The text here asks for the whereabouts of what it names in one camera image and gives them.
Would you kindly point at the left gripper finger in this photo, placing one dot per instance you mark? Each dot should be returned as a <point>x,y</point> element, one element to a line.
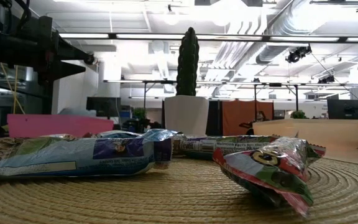
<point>73,54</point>
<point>62,70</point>

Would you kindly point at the blue purple granola bar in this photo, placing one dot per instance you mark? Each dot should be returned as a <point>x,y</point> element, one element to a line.
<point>73,161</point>

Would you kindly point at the dark green granola bar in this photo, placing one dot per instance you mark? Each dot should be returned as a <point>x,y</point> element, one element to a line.
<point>204,146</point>

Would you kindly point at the red granola bar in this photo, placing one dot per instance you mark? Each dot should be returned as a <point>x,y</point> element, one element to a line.
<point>269,174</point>

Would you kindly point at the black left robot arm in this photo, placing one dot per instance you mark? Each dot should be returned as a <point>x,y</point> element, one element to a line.
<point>5,46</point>

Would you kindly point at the black computer monitor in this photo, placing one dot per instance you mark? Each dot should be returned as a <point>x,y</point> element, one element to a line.
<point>345,109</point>
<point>102,105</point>

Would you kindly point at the pink plastic bin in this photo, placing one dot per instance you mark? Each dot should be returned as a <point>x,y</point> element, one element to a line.
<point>57,126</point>

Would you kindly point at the long overhead light bar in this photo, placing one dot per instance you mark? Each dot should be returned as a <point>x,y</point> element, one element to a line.
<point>148,36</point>

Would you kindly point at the green potted plant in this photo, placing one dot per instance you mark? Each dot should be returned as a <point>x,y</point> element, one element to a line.
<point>139,112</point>
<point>298,115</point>

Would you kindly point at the round ceiling lamp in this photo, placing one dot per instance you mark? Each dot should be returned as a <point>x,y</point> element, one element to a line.
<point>171,18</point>

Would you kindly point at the green cactus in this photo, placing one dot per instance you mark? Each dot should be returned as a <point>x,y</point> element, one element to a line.
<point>187,62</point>

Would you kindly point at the white hexagonal plant pot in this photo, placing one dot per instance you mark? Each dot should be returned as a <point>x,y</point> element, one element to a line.
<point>186,115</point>

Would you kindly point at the black curtain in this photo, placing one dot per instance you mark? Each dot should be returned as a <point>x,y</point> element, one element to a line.
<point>214,118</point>

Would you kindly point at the round woven placemat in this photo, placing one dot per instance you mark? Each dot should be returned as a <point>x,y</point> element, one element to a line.
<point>179,199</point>

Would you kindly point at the orange curtain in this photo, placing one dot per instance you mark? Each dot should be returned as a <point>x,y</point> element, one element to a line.
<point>238,118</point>

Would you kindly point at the person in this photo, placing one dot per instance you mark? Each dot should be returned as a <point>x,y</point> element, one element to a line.
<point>259,116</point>

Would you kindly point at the black hanging spotlight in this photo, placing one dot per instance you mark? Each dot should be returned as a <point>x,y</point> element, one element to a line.
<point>297,54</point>
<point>326,80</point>

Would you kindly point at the orange plastic bin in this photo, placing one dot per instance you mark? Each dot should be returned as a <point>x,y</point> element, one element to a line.
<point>322,133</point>

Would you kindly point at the background metal rig frame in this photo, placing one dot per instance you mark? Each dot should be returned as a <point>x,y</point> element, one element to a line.
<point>154,82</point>

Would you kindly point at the silver ventilation duct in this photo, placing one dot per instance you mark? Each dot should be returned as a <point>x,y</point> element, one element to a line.
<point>278,31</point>

